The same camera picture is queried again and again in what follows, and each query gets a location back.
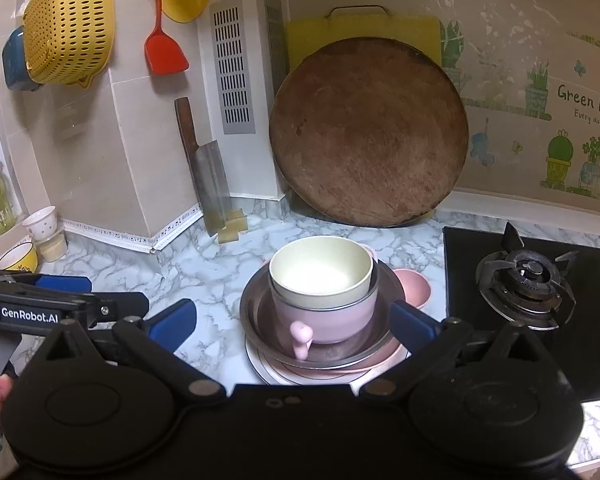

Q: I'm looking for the large steel bowl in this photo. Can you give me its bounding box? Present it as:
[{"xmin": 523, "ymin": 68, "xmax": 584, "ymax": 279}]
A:
[{"xmin": 239, "ymin": 260, "xmax": 406, "ymax": 372}]

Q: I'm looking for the cream bowl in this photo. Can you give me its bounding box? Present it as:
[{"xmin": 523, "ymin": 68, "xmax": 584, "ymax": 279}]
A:
[{"xmin": 268, "ymin": 235, "xmax": 374, "ymax": 310}]

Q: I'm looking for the round wooden cutting board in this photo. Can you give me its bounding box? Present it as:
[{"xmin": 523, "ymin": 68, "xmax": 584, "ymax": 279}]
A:
[{"xmin": 268, "ymin": 37, "xmax": 470, "ymax": 229}]

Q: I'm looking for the grey vent grille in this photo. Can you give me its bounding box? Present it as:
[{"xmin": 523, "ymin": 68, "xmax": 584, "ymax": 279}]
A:
[{"xmin": 209, "ymin": 0, "xmax": 257, "ymax": 135}]

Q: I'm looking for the white patterned trim strip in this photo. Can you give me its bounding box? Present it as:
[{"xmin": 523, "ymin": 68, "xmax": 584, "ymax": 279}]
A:
[{"xmin": 0, "ymin": 204, "xmax": 204, "ymax": 271}]

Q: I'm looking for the dark blue container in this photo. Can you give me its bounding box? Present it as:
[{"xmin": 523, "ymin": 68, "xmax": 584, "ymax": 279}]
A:
[{"xmin": 1, "ymin": 26, "xmax": 44, "ymax": 92}]

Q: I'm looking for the black gas stove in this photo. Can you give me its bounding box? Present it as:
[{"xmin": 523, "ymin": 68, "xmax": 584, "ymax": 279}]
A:
[{"xmin": 442, "ymin": 224, "xmax": 600, "ymax": 404}]

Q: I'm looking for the cleaver with wooden handle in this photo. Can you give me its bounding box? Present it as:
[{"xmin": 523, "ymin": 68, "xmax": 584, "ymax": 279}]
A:
[{"xmin": 174, "ymin": 97, "xmax": 234, "ymax": 237}]

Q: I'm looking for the yellow cutting board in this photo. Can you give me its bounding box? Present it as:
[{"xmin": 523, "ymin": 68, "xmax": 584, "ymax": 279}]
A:
[{"xmin": 285, "ymin": 5, "xmax": 444, "ymax": 92}]

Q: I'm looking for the orange spatula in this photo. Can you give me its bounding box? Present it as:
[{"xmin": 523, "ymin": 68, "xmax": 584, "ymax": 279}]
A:
[{"xmin": 144, "ymin": 0, "xmax": 190, "ymax": 75}]

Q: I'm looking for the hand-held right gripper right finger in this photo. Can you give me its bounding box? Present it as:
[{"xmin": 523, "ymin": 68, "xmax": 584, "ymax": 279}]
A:
[{"xmin": 361, "ymin": 302, "xmax": 556, "ymax": 403}]

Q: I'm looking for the pink steel-lined bowl with handle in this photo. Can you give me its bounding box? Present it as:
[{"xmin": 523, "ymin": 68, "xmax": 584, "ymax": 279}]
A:
[{"xmin": 270, "ymin": 260, "xmax": 380, "ymax": 361}]

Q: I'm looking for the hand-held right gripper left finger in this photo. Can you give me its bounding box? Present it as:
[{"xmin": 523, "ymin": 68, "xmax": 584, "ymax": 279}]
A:
[{"xmin": 30, "ymin": 299, "xmax": 227, "ymax": 403}]

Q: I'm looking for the yellow colander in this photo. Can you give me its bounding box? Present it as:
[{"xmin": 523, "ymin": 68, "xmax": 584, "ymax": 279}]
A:
[{"xmin": 22, "ymin": 0, "xmax": 116, "ymax": 89}]

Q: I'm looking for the white plate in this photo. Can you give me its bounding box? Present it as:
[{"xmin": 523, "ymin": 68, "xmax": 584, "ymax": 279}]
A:
[{"xmin": 244, "ymin": 332, "xmax": 416, "ymax": 387}]

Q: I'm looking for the white floral bowl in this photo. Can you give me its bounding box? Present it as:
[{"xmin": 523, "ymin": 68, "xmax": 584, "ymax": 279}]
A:
[{"xmin": 21, "ymin": 205, "xmax": 58, "ymax": 241}]

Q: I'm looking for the stove burner grate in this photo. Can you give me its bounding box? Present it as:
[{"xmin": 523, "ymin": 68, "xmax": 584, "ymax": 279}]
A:
[{"xmin": 474, "ymin": 222, "xmax": 579, "ymax": 331}]

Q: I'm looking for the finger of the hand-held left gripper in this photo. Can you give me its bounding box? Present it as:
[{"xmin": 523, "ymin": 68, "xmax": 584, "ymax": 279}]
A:
[
  {"xmin": 87, "ymin": 291, "xmax": 149, "ymax": 328},
  {"xmin": 15, "ymin": 272, "xmax": 92, "ymax": 293}
]

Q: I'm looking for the yellow bowl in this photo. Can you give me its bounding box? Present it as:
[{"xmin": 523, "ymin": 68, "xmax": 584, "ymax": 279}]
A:
[{"xmin": 0, "ymin": 241, "xmax": 40, "ymax": 274}]

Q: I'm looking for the plant wall sticker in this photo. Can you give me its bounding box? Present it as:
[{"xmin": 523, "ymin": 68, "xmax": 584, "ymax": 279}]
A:
[{"xmin": 440, "ymin": 19, "xmax": 600, "ymax": 202}]

